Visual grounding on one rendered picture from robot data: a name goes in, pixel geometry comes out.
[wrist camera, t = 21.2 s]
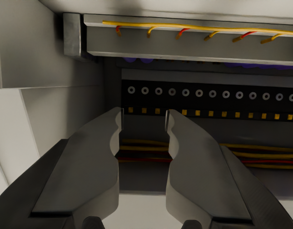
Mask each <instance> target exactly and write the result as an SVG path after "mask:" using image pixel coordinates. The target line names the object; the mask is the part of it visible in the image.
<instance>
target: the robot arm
mask: <svg viewBox="0 0 293 229"><path fill-rule="evenodd" d="M122 129H124V109H123V108H120V107H115V108H113V109H111V110H109V111H108V112H106V113H104V114H102V115H100V116H99V117H97V118H95V119H93V120H91V121H90V122H88V123H86V124H85V125H84V126H82V127H81V128H80V129H78V130H77V131H76V132H75V133H73V134H72V135H71V136H70V137H69V138H68V139H61V140H60V141H59V142H58V143H56V144H55V145H54V146H53V147H52V148H51V149H50V150H48V151H47V152H46V153H45V154H44V155H43V156H42V157H40V158H39V159H38V160H37V161H36V162H35V163H34V164H32V165H31V166H30V167H29V168H28V169H27V170H26V171H25V172H24V173H23V174H22V175H20V176H19V177H18V178H17V179H16V180H15V181H14V182H13V183H12V184H11V185H10V186H9V187H8V188H7V189H6V190H5V191H4V192H3V193H2V194H1V195H0V229H105V227H104V225H103V223H102V220H103V219H105V218H106V217H108V216H109V215H111V214H112V213H113V212H114V211H115V210H116V209H117V207H118V205H119V164H118V160H117V159H116V158H115V155H116V153H117V152H118V151H119V133H120V131H121V130H122ZM165 131H166V132H167V133H168V134H169V136H170V141H169V154H170V155H171V157H172V158H173V160H172V161H171V162H170V166H169V174H168V180H167V186H166V209H167V211H168V212H169V214H170V215H172V216H173V217H174V218H176V219H177V220H178V221H179V222H180V223H182V224H183V226H182V228H181V229H293V219H292V218H291V216H290V215H289V214H288V212H287V211H286V209H285V208H284V207H283V206H282V205H281V203H280V202H279V201H278V200H277V198H276V197H275V196H274V195H273V194H272V193H271V192H270V190H269V189H268V188H267V187H266V186H265V185H264V184H263V183H262V182H261V181H260V180H259V179H258V178H257V177H256V176H255V175H254V174H253V173H252V172H251V171H250V170H249V169H248V168H247V166H246V165H245V164H244V163H243V162H242V161H241V160H240V159H239V158H238V157H237V156H236V155H235V154H234V153H233V152H232V151H231V150H230V149H229V148H228V147H227V146H224V145H219V144H218V142H217V141H216V140H215V139H214V138H213V137H212V136H211V135H210V134H209V133H208V132H206V131H205V130H204V129H203V128H201V127H200V126H199V125H197V124H196V123H194V122H193V121H191V120H190V119H188V118H187V117H185V116H184V115H182V114H181V113H179V112H178V111H176V110H167V111H166V118H165Z"/></svg>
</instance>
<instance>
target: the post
mask: <svg viewBox="0 0 293 229"><path fill-rule="evenodd" d="M104 113H106V102H105V87H104V65H103V56H101V85H93V86H71V87H51V88H30V89H9V90H0V166H1V168H2V171H3V173H4V175H5V178H6V180H7V183H8V185H9V186H10V185H11V184H12V183H13V182H14V181H15V180H16V179H17V178H18V177H19V176H20V175H22V174H23V173H24V172H25V171H26V170H27V169H28V168H29V167H30V166H31V165H32V164H34V163H35V162H36V161H37V160H38V159H39V158H40V157H42V156H43V155H44V154H45V153H46V152H47V151H48V150H50V149H51V148H52V147H53V146H54V145H55V144H56V143H58V142H59V141H60V140H61V139H68V138H69V137H70V136H71V135H72V134H73V133H75V132H76V131H77V130H78V129H80V128H81V127H82V126H84V125H85V124H86V123H88V122H90V121H91V120H93V119H95V118H97V117H99V116H100V115H102V114H104Z"/></svg>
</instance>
